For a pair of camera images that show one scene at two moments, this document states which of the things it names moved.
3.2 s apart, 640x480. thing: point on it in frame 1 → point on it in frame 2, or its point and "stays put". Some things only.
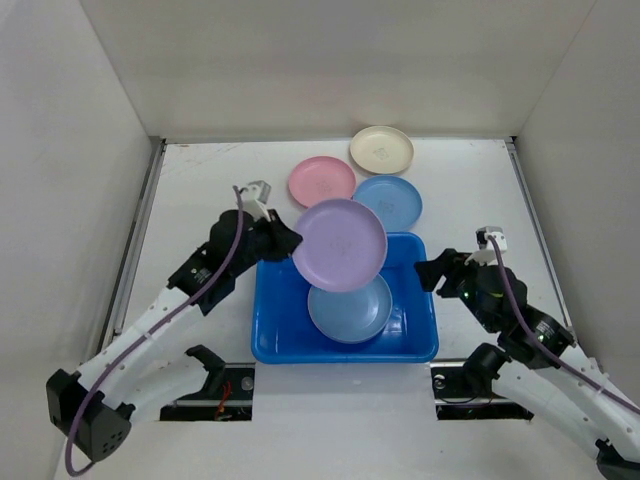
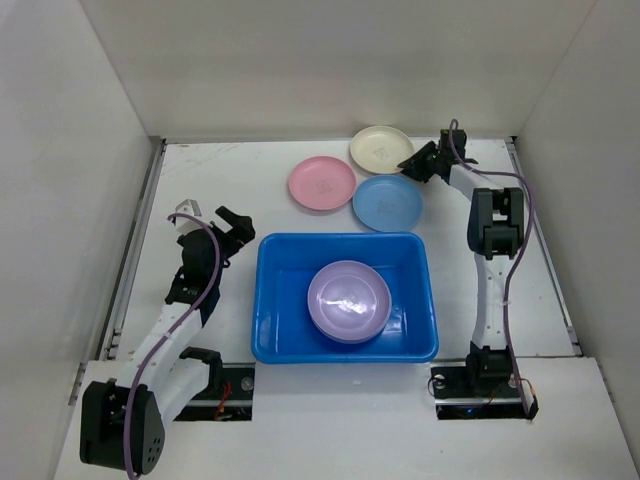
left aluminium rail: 116,317 stays put
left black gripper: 285,239 → 242,229
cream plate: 382,149 stays put
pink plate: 321,178 stays put
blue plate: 396,200 stays put
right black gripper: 451,275 → 428,163
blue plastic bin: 283,330 stays put
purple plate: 343,245 → 348,301
